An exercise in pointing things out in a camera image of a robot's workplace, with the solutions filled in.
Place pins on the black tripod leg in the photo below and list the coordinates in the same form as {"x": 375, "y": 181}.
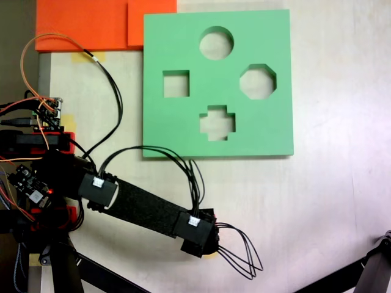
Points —
{"x": 375, "y": 268}
{"x": 65, "y": 271}

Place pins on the black circuit board with inductor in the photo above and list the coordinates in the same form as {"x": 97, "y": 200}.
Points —
{"x": 27, "y": 186}

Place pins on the large orange foam slab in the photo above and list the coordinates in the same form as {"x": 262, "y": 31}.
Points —
{"x": 79, "y": 24}

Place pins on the black tripod strut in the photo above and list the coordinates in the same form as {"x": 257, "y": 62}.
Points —
{"x": 113, "y": 279}
{"x": 336, "y": 276}

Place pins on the red base clamp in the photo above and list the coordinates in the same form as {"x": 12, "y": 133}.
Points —
{"x": 71, "y": 213}
{"x": 71, "y": 142}

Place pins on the yellow masking tape piece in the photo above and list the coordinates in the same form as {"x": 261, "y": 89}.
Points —
{"x": 34, "y": 259}
{"x": 78, "y": 57}
{"x": 69, "y": 122}

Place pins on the green shape sorter board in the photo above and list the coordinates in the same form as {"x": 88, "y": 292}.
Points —
{"x": 152, "y": 146}

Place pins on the circuit board with green terminal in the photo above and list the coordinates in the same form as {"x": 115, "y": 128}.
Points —
{"x": 50, "y": 117}

